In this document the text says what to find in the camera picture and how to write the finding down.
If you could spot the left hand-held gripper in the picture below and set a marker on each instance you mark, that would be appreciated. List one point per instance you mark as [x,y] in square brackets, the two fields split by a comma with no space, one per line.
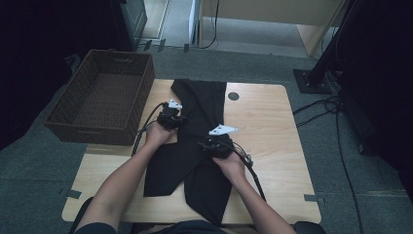
[168,117]

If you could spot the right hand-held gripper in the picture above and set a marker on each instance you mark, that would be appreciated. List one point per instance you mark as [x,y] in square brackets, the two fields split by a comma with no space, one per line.
[219,146]

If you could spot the black pants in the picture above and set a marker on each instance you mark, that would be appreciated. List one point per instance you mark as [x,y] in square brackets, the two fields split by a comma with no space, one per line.
[201,97]

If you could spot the brown wicker basket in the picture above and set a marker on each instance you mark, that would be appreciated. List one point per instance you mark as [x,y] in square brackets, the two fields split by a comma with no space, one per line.
[104,97]

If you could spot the person's left hand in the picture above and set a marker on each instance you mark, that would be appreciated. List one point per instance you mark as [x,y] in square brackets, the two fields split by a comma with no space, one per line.
[159,135]

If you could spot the person's right hand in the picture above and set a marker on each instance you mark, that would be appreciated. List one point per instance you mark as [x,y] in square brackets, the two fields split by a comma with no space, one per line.
[232,167]

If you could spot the round black table grommet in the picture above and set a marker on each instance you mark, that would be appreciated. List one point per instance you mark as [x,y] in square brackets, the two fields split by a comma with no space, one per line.
[233,96]

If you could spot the person's dark shirt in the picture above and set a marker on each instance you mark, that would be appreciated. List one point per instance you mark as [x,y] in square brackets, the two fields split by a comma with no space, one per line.
[191,228]

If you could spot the white panel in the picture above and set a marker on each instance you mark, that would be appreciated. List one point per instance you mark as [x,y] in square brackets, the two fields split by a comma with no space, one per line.
[194,22]

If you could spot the dark cabinet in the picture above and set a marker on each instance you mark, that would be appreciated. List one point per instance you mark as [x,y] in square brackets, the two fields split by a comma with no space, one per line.
[130,22]

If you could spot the grey floor tape strip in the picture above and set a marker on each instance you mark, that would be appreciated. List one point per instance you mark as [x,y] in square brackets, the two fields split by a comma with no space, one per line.
[73,194]
[313,198]

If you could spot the black metal stand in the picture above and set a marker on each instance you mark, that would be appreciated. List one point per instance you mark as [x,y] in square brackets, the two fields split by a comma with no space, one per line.
[311,81]

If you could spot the black chair armrest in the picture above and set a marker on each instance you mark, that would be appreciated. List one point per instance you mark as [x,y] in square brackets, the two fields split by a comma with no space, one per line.
[81,214]
[310,228]

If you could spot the dark curtain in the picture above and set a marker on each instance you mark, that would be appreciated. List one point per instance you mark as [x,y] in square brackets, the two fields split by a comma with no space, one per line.
[39,65]
[383,81]

